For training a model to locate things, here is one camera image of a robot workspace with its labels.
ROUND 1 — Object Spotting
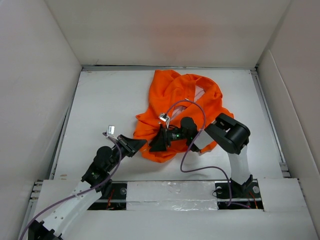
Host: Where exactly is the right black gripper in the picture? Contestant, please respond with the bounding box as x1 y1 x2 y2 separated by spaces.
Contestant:
149 124 189 152

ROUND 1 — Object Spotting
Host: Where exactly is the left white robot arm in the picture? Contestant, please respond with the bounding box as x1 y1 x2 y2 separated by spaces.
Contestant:
20 134 147 240

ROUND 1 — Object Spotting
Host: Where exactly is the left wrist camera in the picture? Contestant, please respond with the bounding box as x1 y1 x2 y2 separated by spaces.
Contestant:
105 125 115 136

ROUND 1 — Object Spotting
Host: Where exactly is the orange zip jacket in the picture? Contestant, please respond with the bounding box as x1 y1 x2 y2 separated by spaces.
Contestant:
132 69 235 164

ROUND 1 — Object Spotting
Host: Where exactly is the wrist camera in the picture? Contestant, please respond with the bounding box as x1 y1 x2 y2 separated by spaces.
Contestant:
105 125 115 136
159 113 170 129

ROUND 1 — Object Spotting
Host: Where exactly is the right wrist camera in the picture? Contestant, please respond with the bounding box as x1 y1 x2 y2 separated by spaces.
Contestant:
159 113 170 129

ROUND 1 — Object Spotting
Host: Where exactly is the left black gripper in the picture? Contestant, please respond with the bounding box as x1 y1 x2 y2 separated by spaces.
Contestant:
105 134 146 172

